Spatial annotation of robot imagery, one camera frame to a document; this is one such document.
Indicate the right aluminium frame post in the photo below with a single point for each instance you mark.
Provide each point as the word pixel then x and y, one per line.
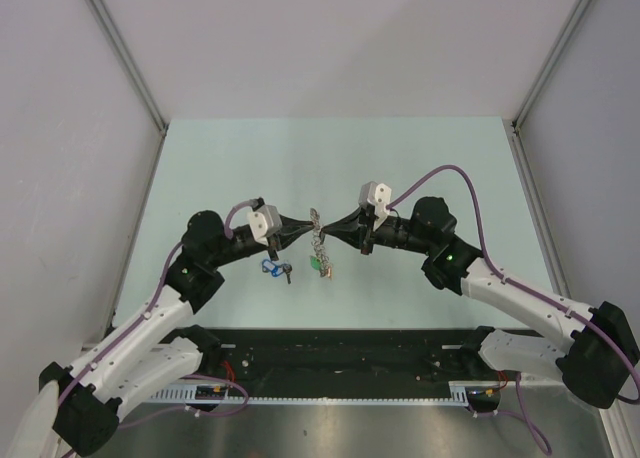
pixel 577 15

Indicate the aluminium frame post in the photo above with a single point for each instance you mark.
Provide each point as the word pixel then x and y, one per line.
pixel 577 15
pixel 113 36

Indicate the white cable duct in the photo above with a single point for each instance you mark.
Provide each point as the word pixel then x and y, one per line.
pixel 185 394

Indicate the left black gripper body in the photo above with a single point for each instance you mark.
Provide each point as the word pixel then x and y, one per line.
pixel 239 246

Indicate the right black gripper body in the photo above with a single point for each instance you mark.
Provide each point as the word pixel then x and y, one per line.
pixel 394 232

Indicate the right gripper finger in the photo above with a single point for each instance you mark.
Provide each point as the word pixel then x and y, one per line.
pixel 350 220
pixel 352 235

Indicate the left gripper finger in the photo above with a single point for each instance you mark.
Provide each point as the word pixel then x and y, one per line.
pixel 288 234
pixel 291 225

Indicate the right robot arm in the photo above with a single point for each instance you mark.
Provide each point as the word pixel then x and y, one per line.
pixel 591 350

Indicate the left aluminium frame post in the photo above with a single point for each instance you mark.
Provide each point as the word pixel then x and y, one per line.
pixel 113 36

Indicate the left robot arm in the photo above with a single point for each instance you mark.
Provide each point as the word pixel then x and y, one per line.
pixel 100 388

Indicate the metal disc keyring holder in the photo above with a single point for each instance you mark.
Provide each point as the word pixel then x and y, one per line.
pixel 318 246

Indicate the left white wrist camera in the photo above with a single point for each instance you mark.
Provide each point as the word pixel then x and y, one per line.
pixel 264 223

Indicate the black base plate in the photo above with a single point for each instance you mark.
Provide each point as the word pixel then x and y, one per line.
pixel 314 363

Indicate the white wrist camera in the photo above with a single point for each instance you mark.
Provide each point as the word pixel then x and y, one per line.
pixel 378 196
pixel 264 223

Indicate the blue tagged key bunch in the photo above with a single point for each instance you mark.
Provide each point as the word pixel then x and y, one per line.
pixel 277 269

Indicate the green key tag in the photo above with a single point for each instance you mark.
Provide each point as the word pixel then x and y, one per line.
pixel 315 263

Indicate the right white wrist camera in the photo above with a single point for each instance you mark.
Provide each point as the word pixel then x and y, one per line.
pixel 378 196

